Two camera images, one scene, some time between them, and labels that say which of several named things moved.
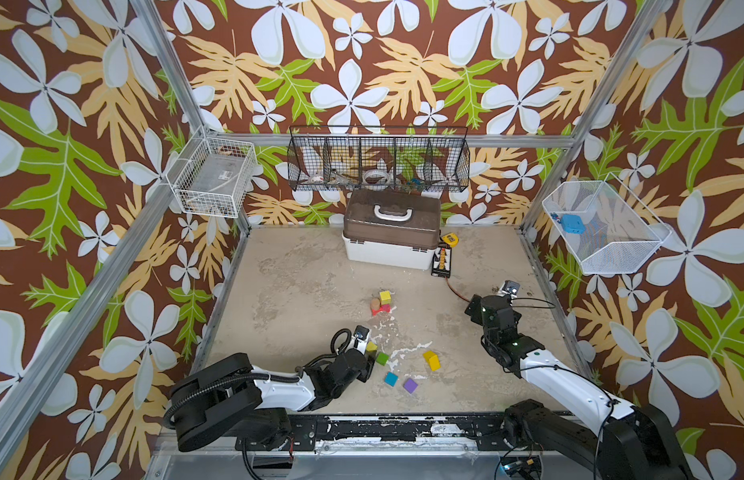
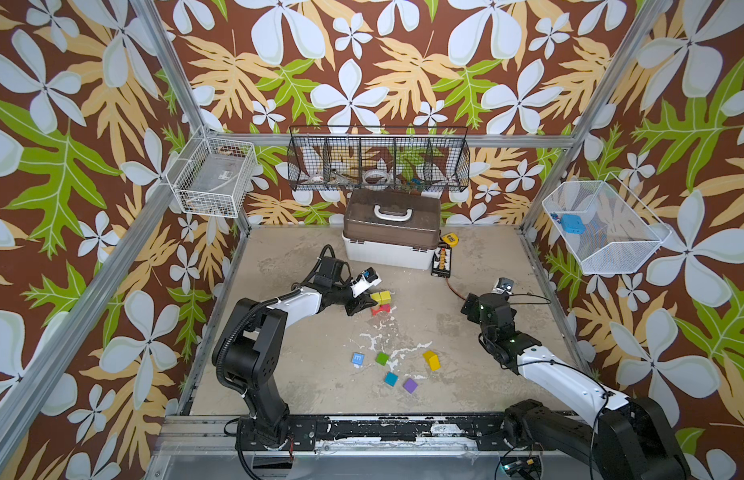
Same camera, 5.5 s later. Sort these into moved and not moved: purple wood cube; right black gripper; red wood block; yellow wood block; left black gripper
Moved: left black gripper
Not moved: purple wood cube; red wood block; yellow wood block; right black gripper
